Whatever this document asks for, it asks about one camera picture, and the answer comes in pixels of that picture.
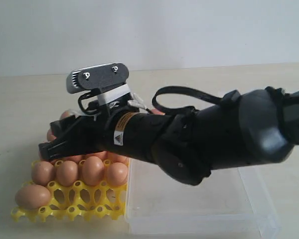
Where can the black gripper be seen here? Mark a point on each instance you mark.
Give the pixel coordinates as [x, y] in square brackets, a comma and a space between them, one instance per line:
[128, 134]

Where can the brown egg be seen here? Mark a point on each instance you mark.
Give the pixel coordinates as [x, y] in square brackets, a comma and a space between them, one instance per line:
[76, 158]
[93, 171]
[120, 159]
[102, 155]
[66, 114]
[50, 136]
[67, 173]
[32, 197]
[117, 174]
[157, 112]
[42, 173]

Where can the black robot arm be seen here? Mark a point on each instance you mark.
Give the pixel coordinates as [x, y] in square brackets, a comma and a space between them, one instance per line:
[256, 128]

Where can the yellow plastic egg tray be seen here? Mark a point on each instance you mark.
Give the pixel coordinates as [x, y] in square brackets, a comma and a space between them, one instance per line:
[78, 200]

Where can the clear plastic container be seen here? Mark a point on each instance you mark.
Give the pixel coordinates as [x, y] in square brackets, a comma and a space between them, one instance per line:
[231, 203]

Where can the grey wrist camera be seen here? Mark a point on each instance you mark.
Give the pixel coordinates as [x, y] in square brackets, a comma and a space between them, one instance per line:
[102, 77]

